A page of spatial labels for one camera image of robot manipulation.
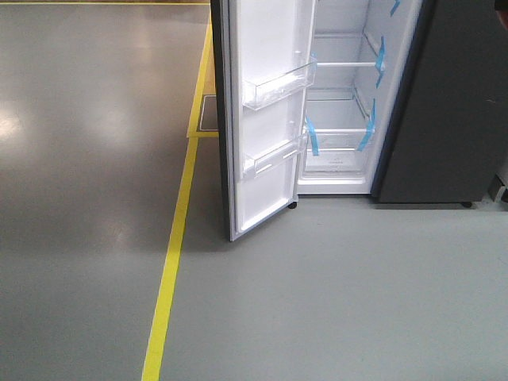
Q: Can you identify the fridge door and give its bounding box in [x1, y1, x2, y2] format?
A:
[211, 1, 316, 241]

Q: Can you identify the red yellow apple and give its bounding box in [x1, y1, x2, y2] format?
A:
[496, 10, 508, 27]

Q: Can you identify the lower glass fridge shelf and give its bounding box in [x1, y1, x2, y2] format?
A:
[306, 88, 371, 131]

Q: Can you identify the glass fridge shelf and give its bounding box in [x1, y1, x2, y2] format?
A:
[306, 88, 371, 131]
[311, 33, 381, 68]

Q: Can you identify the upper glass fridge shelf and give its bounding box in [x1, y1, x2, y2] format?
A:
[311, 33, 381, 68]

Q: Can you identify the dark grey fridge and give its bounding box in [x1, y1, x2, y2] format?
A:
[295, 0, 508, 210]

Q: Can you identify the clear middle door bin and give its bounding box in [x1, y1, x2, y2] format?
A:
[242, 133, 308, 179]

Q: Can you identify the clear door bin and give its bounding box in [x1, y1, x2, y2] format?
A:
[242, 133, 308, 179]
[242, 56, 318, 111]

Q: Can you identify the blue tape strip lower left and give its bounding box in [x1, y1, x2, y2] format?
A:
[305, 116, 320, 156]

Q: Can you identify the blue tape strip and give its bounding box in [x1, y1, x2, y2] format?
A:
[356, 99, 376, 152]
[305, 116, 320, 156]
[375, 36, 386, 88]

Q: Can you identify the clear crisper drawer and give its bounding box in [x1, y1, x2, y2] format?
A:
[304, 129, 369, 175]

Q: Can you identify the clear upper door bin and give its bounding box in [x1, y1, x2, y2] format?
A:
[242, 56, 318, 111]

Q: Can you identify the blue tape strip lower right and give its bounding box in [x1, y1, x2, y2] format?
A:
[356, 99, 376, 152]

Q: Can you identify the blue tape strip upper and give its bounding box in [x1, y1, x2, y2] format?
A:
[375, 36, 386, 88]

